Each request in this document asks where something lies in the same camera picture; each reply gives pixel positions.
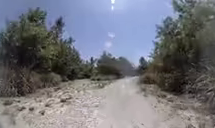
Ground distant dark trees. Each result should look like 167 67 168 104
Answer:
89 50 149 80

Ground dense green bushes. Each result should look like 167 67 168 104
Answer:
0 7 96 98
138 0 215 111

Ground pale sandy path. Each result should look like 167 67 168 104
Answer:
0 75 215 128

